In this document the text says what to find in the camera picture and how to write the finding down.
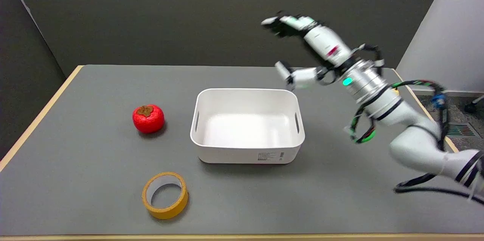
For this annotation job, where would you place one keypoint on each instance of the white plastic bin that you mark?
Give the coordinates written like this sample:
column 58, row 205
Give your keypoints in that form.
column 247, row 127

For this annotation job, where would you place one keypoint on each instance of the yellow tape roll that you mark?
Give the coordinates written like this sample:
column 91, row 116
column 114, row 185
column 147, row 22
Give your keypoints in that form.
column 166, row 210

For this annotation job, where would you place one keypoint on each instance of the black chair caster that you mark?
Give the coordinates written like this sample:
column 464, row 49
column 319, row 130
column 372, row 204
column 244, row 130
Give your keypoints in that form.
column 471, row 107

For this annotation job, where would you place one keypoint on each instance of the yellow toy pear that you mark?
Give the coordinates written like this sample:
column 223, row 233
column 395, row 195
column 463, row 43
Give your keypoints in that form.
column 395, row 91

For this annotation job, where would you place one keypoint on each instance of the red toy persimmon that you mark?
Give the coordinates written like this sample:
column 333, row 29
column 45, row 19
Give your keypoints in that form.
column 148, row 119

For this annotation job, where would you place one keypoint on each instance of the floor vent grille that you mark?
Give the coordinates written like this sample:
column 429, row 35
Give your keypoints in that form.
column 461, row 130

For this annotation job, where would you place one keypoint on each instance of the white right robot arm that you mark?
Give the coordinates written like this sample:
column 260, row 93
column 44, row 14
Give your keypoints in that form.
column 412, row 135

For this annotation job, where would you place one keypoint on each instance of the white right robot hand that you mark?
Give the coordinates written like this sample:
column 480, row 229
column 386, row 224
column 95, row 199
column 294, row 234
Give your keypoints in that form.
column 325, row 44

